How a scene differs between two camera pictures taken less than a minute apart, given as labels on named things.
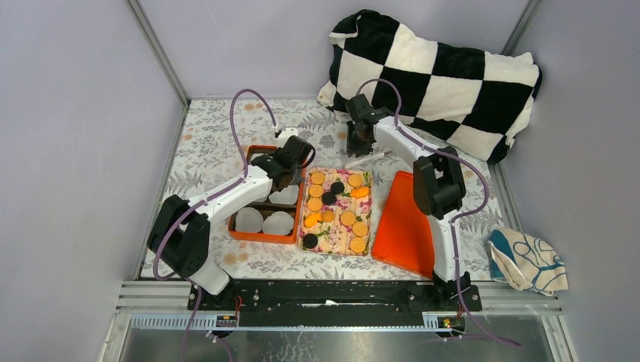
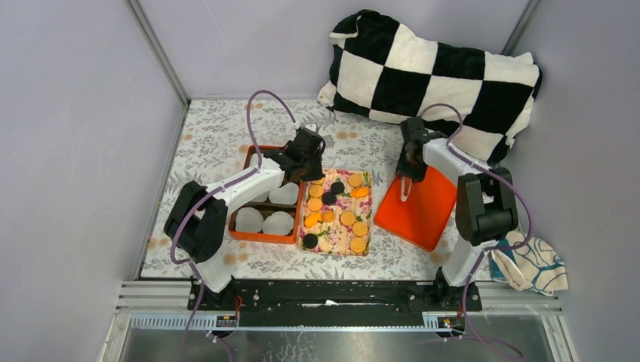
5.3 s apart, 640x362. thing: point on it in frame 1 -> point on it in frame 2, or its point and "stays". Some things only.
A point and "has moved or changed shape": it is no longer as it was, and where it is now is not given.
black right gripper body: [355, 145] -> [410, 168]
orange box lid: [403, 239] has moved or changed shape
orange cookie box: [269, 211] stays
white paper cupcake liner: [248, 219] stays
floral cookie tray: [336, 213] stays
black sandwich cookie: [328, 197] stays
